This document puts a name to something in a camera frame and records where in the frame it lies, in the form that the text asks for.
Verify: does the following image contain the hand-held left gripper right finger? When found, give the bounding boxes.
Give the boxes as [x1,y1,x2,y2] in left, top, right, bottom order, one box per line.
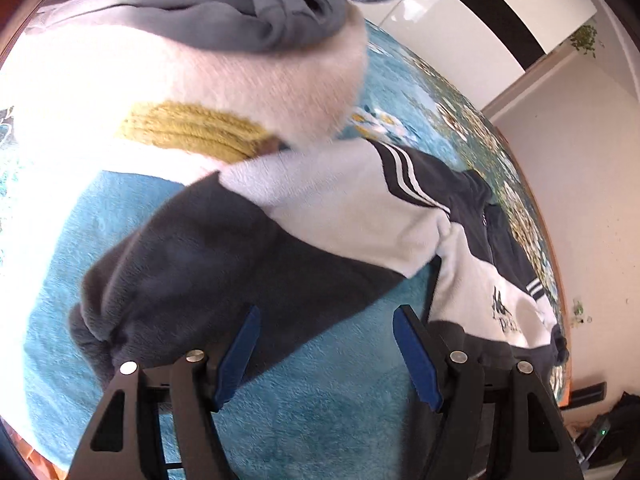
[393,305,586,480]

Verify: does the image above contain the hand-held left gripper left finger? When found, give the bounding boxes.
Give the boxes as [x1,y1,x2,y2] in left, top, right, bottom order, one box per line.
[66,306,262,480]

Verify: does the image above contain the grey and white fleece jacket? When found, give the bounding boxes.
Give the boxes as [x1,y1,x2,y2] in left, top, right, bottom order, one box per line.
[68,140,569,386]

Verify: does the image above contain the teal floral blanket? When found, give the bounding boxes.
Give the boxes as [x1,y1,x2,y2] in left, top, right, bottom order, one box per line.
[0,19,573,480]

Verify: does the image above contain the black bar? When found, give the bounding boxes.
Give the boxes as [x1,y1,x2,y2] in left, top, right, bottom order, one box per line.
[570,381,607,407]

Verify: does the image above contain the black bag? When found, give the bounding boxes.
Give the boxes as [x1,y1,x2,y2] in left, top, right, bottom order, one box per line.
[575,391,640,466]

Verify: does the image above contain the mustard knitted garment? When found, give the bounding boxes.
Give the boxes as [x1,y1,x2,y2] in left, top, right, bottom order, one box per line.
[116,101,277,164]

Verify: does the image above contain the cream fleece garment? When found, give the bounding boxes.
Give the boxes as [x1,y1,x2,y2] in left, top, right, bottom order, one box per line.
[0,7,371,181]

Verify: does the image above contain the grey hooded sweatshirt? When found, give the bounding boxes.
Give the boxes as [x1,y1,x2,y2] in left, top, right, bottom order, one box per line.
[26,0,348,53]

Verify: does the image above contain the green wall plant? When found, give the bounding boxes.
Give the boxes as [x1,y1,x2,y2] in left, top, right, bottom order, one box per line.
[569,24,599,58]

